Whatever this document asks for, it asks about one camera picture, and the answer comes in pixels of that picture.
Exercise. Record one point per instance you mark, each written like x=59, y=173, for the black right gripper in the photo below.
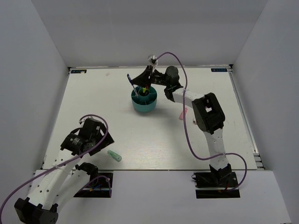
x=143, y=79

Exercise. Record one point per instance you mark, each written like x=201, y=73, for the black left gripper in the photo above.
x=108, y=140

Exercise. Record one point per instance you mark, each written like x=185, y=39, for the green transparent eraser case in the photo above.
x=114, y=155

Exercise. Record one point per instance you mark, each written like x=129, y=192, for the pink eraser stick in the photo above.
x=182, y=114

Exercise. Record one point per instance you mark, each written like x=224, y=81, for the blue ballpoint pen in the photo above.
x=134, y=89

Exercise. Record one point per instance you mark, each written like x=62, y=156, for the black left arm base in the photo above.
x=99, y=188

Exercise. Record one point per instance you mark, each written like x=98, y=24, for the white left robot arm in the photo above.
x=68, y=174

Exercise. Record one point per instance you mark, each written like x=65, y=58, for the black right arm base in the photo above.
x=207, y=188

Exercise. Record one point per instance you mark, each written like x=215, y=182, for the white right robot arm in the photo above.
x=208, y=113

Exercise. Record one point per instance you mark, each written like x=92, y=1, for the teal round organizer container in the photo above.
x=143, y=103

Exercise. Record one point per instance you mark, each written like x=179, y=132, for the blue right corner label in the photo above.
x=219, y=70

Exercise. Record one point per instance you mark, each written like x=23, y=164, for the blue corner label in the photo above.
x=78, y=71
x=219, y=70

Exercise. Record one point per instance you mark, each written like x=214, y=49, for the blue left corner label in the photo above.
x=78, y=71

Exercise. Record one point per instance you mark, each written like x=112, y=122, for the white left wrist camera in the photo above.
x=81, y=120

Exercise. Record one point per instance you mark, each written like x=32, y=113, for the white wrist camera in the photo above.
x=81, y=120
x=153, y=61

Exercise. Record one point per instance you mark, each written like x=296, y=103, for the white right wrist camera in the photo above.
x=153, y=61

